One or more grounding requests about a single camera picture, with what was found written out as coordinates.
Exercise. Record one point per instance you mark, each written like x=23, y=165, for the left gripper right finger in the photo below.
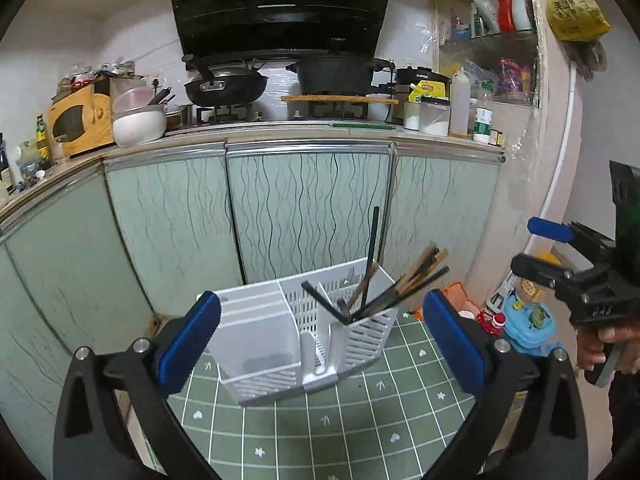
x=492, y=372

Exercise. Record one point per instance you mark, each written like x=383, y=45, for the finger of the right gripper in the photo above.
x=558, y=232
x=541, y=272

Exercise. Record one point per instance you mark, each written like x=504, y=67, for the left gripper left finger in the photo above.
x=152, y=370

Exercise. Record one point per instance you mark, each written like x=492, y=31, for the worn brown wooden chopstick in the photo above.
x=430, y=259

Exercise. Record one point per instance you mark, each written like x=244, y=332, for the black chopstick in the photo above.
x=333, y=310
x=370, y=255
x=395, y=294

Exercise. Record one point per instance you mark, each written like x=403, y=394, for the yellow lid jar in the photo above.
x=529, y=293

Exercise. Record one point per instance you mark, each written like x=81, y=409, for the blue plastic container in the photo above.
x=530, y=328

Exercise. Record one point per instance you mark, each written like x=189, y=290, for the orange bag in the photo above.
x=456, y=294

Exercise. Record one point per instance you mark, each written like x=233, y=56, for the green checked tablecloth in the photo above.
x=389, y=422

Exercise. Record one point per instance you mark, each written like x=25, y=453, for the green label bottle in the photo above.
x=482, y=125

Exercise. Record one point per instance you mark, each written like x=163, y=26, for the grey utensil holder rack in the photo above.
x=275, y=341

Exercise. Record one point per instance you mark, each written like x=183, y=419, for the white squeeze bottle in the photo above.
x=460, y=102

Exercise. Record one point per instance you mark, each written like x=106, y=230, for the yellow plastic bag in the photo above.
x=576, y=20

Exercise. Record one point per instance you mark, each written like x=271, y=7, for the yellow microwave oven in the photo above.
x=83, y=119

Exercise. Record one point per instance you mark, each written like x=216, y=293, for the black cooking pot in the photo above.
x=338, y=75

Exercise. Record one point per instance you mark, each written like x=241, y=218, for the black wok pan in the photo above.
x=223, y=86

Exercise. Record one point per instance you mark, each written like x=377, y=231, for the black range hood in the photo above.
x=217, y=31

